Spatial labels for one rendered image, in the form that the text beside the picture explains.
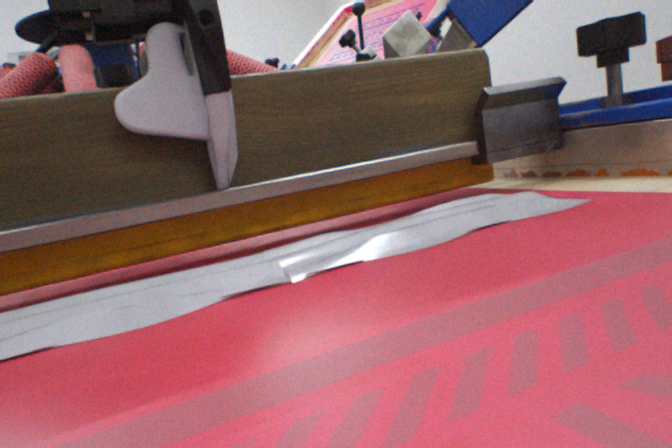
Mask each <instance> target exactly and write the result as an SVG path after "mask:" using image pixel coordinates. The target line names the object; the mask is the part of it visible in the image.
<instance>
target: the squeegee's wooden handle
mask: <svg viewBox="0 0 672 448"><path fill-rule="evenodd" d="M230 77H231V84H232V87H231V93H232V99H233V107H234V117H235V129H236V143H237V160H236V164H235V167H234V171H233V174H232V178H231V182H230V185H229V187H234V186H240V185H245V184H250V183H255V182H260V181H265V180H271V179H276V178H281V177H286V176H291V175H297V174H302V173H307V172H312V171H317V170H322V169H328V168H333V167H338V166H343V165H348V164H353V163H359V162H364V161H369V160H374V159H379V158H385V157H390V156H395V155H401V154H406V153H411V152H417V151H422V150H427V149H432V148H437V147H442V146H448V145H453V144H458V143H463V142H472V141H476V142H477V147H478V153H480V152H479V144H478V136H477V128H476V120H475V111H474V106H476V104H477V102H478V99H479V97H480V95H481V93H482V91H483V89H484V88H488V87H492V81H491V72H490V64H489V57H488V55H487V53H486V51H485V49H483V48H472V49H462V50H458V51H452V52H443V53H434V54H425V55H416V56H407V57H398V58H389V59H380V60H370V61H360V62H351V63H342V64H333V65H324V66H315V67H306V68H297V69H288V70H279V71H269V72H259V73H250V74H241V75H232V76H230ZM127 88H129V86H121V87H112V88H102V89H93V90H84V91H74V92H64V93H55V94H45V95H36V96H26V97H17V98H7V99H4V98H0V231H5V230H10V229H15V228H21V227H26V226H32V224H37V223H43V222H48V221H53V220H59V219H65V218H70V217H75V216H80V215H85V214H92V213H97V212H102V211H107V210H112V209H117V208H124V207H129V206H134V205H139V204H144V203H150V202H155V201H160V200H166V199H171V198H176V197H182V196H187V195H192V194H197V193H202V192H207V191H213V190H217V187H216V183H215V179H214V174H213V170H212V166H211V162H210V158H209V153H208V147H207V142H206V141H199V140H190V139H180V138H170V137H160V136H159V135H151V134H141V133H135V132H133V131H129V130H128V129H126V128H125V127H124V126H122V124H121V123H120V122H119V120H118V119H117V116H116V112H115V100H116V98H117V96H118V95H119V94H120V93H121V92H122V91H124V90H125V89H127Z"/></svg>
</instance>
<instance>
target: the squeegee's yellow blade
mask: <svg viewBox="0 0 672 448"><path fill-rule="evenodd" d="M489 168H494V165H493V164H487V165H471V159H470V157H467V158H463V159H458V160H453V161H448V162H443V163H439V164H434V165H429V166H424V167H419V168H414V169H410V170H405V171H399V172H394V173H389V174H385V175H380V176H375V177H370V178H365V179H360V180H356V181H351V182H346V183H341V184H336V185H332V186H327V187H322V188H317V189H312V190H307V191H303V192H298V193H293V194H288V195H283V196H279V197H274V198H269V199H264V200H259V201H254V202H250V203H245V204H240V205H235V206H229V207H225V208H220V209H215V210H210V211H205V212H200V213H196V214H191V215H186V216H181V217H176V218H172V219H167V220H161V221H156V222H151V223H147V224H142V225H137V226H132V227H127V229H122V230H117V231H112V232H107V233H102V234H97V235H93V236H87V237H82V238H77V239H72V240H67V241H63V242H57V243H52V244H47V245H42V246H37V247H32V248H27V249H22V250H16V251H11V252H7V253H2V254H0V277H3V276H8V275H12V274H17V273H18V272H22V271H27V270H31V269H36V268H40V267H46V266H50V265H55V264H59V263H65V262H69V261H74V260H78V259H83V258H87V257H93V256H97V255H102V254H106V253H111V252H116V251H120V250H126V249H130V248H135V247H139V246H144V245H148V244H153V243H157V242H162V241H167V240H172V239H176V238H181V237H185V236H190V235H194V234H199V233H203V231H208V230H212V229H217V228H221V227H226V226H230V225H236V224H240V223H245V222H249V221H254V220H258V219H263V218H267V217H272V216H276V215H281V214H285V213H290V212H294V211H299V210H303V209H308V208H312V207H317V206H321V205H326V204H330V203H335V202H339V201H344V200H348V199H353V198H357V197H362V196H366V195H371V194H375V193H380V192H384V191H389V190H393V189H398V188H402V187H408V186H412V185H417V184H421V183H426V182H430V181H435V180H439V179H444V178H448V177H453V176H457V175H462V174H466V173H471V172H475V171H480V170H484V169H489Z"/></svg>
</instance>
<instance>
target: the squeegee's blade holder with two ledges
mask: <svg viewBox="0 0 672 448"><path fill-rule="evenodd" d="M477 155H478V147H477V142H476V141H472V142H463V143H458V144H453V145H448V146H442V147H437V148H432V149H427V150H422V151H417V152H411V153H406V154H401V155H395V156H390V157H385V158H379V159H374V160H369V161H364V162H359V163H353V164H348V165H343V166H338V167H333V168H328V169H322V170H317V171H312V172H307V173H302V174H297V175H291V176H286V177H281V178H276V179H271V180H265V181H260V182H255V183H250V184H245V185H240V186H234V187H229V188H227V189H222V190H213V191H207V192H202V193H197V194H192V195H187V196H182V197H176V198H171V199H166V200H160V201H155V202H150V203H144V204H139V205H134V206H129V207H124V208H117V209H112V210H107V211H102V212H97V213H92V214H85V215H80V216H75V217H70V218H65V219H59V220H53V221H48V222H43V223H37V224H32V226H26V227H21V228H15V229H10V230H5V231H0V254H2V253H7V252H11V251H16V250H22V249H27V248H32V247H37V246H42V245H47V244H52V243H57V242H63V241H67V240H72V239H77V238H82V237H87V236H93V235H97V234H102V233H107V232H112V231H117V230H122V229H127V227H132V226H137V225H142V224H147V223H151V222H156V221H161V220H167V219H172V218H176V217H181V216H186V215H191V214H196V213H200V212H205V211H210V210H215V209H220V208H225V207H229V206H235V205H240V204H245V203H250V202H254V201H259V200H264V199H269V198H274V197H279V196H283V195H288V194H293V193H298V192H303V191H307V190H312V189H317V188H322V187H327V186H332V185H336V184H341V183H346V182H351V181H356V180H360V179H365V178H370V177H375V176H380V175H385V174H389V173H394V172H399V171H405V170H410V169H414V168H419V167H424V166H429V165H434V164H439V163H443V162H448V161H453V160H458V159H463V158H467V157H472V156H477Z"/></svg>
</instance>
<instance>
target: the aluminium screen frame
mask: <svg viewBox="0 0 672 448"><path fill-rule="evenodd" d="M561 135H562V137H561V138H562V144H563V147H562V148H559V150H554V151H549V152H545V153H540V154H535V155H530V156H525V157H521V158H516V159H512V160H507V161H502V162H498V163H493V165H494V173H495V177H608V176H656V175H672V116H671V117H661V118H652V119H642V120H633V122H624V123H615V124H606V125H596V126H587V127H578V128H568V129H561Z"/></svg>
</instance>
